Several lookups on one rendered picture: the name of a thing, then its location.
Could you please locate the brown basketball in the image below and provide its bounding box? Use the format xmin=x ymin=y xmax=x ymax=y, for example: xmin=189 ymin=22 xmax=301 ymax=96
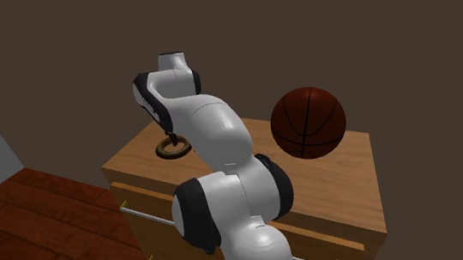
xmin=267 ymin=83 xmax=350 ymax=163

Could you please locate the wooden chest of drawers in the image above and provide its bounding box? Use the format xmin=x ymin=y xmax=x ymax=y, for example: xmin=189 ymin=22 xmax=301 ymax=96
xmin=97 ymin=100 xmax=391 ymax=260

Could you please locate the brown ring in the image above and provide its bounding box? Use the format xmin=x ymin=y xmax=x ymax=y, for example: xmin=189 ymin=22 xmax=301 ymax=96
xmin=153 ymin=133 xmax=194 ymax=161

